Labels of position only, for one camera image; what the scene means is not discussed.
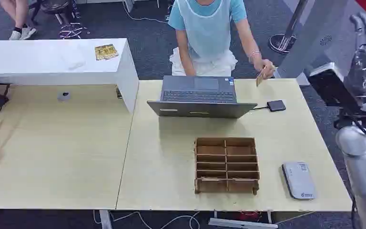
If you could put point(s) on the person's left hand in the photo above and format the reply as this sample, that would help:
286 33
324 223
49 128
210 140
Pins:
265 64

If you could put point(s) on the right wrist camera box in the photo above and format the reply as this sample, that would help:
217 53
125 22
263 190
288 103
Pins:
331 88

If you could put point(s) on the grey laptop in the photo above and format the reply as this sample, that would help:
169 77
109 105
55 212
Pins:
198 101

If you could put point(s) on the gold marbled card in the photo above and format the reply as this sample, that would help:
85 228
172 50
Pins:
260 79

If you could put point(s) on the standing person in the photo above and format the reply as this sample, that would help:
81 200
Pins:
18 15

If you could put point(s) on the wooden card sorting box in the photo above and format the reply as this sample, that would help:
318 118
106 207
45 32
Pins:
227 166

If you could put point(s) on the small grey round puck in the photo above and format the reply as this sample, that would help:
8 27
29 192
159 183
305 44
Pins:
64 96

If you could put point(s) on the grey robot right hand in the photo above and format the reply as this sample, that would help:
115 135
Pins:
364 69

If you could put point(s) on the seated person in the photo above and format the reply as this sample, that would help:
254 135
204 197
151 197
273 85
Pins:
206 34

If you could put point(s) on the metal stanchion post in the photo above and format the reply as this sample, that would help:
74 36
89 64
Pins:
285 39

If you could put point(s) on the grey partition panel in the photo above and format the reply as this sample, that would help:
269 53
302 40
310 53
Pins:
322 38

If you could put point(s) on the black stool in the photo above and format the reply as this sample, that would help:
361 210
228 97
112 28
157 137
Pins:
56 6

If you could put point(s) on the flat grey card reader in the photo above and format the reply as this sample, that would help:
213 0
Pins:
298 180

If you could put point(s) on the white desk foot bar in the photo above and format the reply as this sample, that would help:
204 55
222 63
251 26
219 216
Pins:
243 224

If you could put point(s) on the small black drive box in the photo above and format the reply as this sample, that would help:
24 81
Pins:
276 105

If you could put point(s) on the white desk leg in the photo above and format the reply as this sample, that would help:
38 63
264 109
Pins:
105 219

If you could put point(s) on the white raised shelf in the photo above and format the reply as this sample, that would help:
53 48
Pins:
50 60

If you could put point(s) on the stack of gold cards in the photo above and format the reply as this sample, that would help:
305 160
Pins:
106 52

